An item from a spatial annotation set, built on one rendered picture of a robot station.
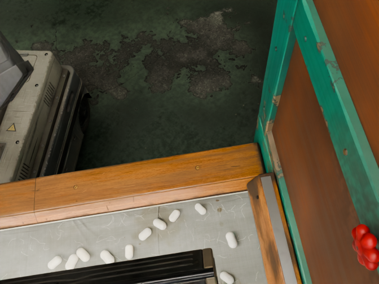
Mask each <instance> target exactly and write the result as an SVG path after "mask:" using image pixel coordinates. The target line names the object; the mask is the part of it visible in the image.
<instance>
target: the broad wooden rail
mask: <svg viewBox="0 0 379 284"><path fill-rule="evenodd" d="M265 173H266V170H265V166H264V163H263V159H262V155H261V150H260V147H259V144H258V143H249V144H242V145H235V146H231V147H224V148H218V149H211V150H204V151H200V152H193V153H186V154H180V155H176V156H168V157H162V158H155V159H148V160H144V161H137V162H130V163H124V164H119V165H113V166H106V167H99V168H92V169H88V170H81V171H75V172H67V173H63V174H57V175H50V176H43V177H37V178H32V179H25V180H19V181H12V182H8V183H1V184H0V230H2V229H9V228H16V227H23V226H27V225H34V224H41V223H48V222H52V221H59V220H67V219H73V218H80V217H84V216H91V215H99V214H105V213H110V212H116V211H123V210H131V209H135V208H142V207H148V206H155V205H162V204H167V203H173V202H180V201H187V200H192V199H199V198H205V197H212V196H220V195H224V194H231V193H237V192H244V191H248V190H247V187H246V185H247V183H248V182H250V181H251V180H252V179H254V178H255V177H256V176H258V175H259V174H265Z"/></svg>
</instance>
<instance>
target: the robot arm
mask: <svg viewBox="0 0 379 284"><path fill-rule="evenodd" d="M33 71H34V68H33V67H32V65H31V63H30V62H29V60H27V61H24V60H23V58H22V57H21V56H20V54H19V53H18V52H17V51H16V50H15V49H14V48H13V47H12V46H11V44H10V43H9V41H8V40H7V39H6V37H5V36H4V35H3V33H2V32H1V31H0V110H1V109H2V108H4V107H6V106H7V105H8V104H9V103H10V102H11V101H13V99H14V98H15V96H16V95H17V93H18V92H19V91H20V89H21V88H22V87H23V85H24V83H25V82H26V81H27V79H28V78H29V77H30V75H31V74H32V72H33Z"/></svg>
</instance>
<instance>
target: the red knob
mask: <svg viewBox="0 0 379 284"><path fill-rule="evenodd" d="M351 235H352V237H353V239H354V240H353V242H352V247H353V249H354V250H355V251H356V252H357V253H358V261H359V263H360V264H362V265H364V266H365V267H366V268H367V269H369V270H376V269H377V268H378V262H379V239H377V238H376V237H375V235H373V234H372V233H371V232H370V230H369V228H368V227H367V226H366V225H365V224H359V225H358V226H357V227H355V228H353V229H352V231H351Z"/></svg>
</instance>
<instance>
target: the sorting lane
mask: <svg viewBox="0 0 379 284"><path fill-rule="evenodd" d="M197 203H200V204H201V205H202V206H203V207H204V208H205V209H206V213H205V214H204V215H202V214H200V213H199V212H198V211H197V210H196V209H195V205H196V204H197ZM174 210H179V211H180V215H179V217H178V218H177V219H176V221H175V222H171V221H170V220H169V216H170V215H171V213H172V212H173V211H174ZM154 219H160V220H162V221H163V222H165V223H166V228H165V229H164V230H161V229H159V228H158V227H156V226H154V225H153V221H154ZM146 228H149V229H150V230H151V235H150V236H148V237H147V238H146V239H145V240H143V241H142V240H140V239H139V234H140V233H141V232H142V231H143V230H144V229H146ZM228 232H233V233H234V235H235V238H236V240H237V246H236V247H235V248H231V247H229V245H228V242H227V239H226V234H227V233H228ZM128 244H131V245H132V246H133V248H134V251H133V257H132V258H131V259H127V258H126V257H125V247H126V246H127V245H128ZM79 248H83V249H85V250H86V251H87V252H88V253H89V255H90V259H89V260H88V261H86V262H84V261H82V260H81V259H80V258H79V257H78V262H77V263H76V265H75V267H74V269H76V268H82V267H89V266H94V265H101V264H106V263H105V261H104V260H103V259H102V258H101V257H100V254H101V252H102V251H104V250H107V251H109V253H110V254H111V255H112V256H113V257H114V263H115V262H119V261H127V260H134V259H141V258H148V257H152V256H159V255H166V254H173V253H177V252H185V251H192V250H199V249H202V250H203V249H206V248H211V249H212V251H213V257H214V260H215V266H216V270H217V277H218V284H227V283H226V282H225V281H224V280H222V279H221V278H220V273H221V272H227V273H228V274H230V275H231V276H233V278H234V282H233V283H232V284H267V279H266V274H265V268H264V265H263V259H262V254H261V248H260V243H259V239H258V234H257V229H256V225H255V221H254V216H253V212H252V207H251V204H250V198H249V195H248V191H244V192H237V193H231V194H224V195H220V196H212V197H205V198H199V199H192V200H187V201H180V202H173V203H167V204H162V205H155V206H148V207H142V208H135V209H131V210H123V211H116V212H110V213H105V214H99V215H91V216H84V217H80V218H73V219H67V220H59V221H52V222H48V223H41V224H34V225H27V226H23V227H16V228H9V229H2V230H0V280H3V279H10V278H17V277H24V276H31V275H36V274H42V273H50V272H57V271H61V270H66V268H65V265H66V263H67V261H68V259H69V257H70V256H71V255H72V254H76V252H77V250H78V249H79ZM56 256H60V257H61V258H62V261H61V263H60V264H59V265H58V266H56V267H55V268H54V269H50V268H48V263H49V262H50V261H51V260H52V259H53V258H54V257H56Z"/></svg>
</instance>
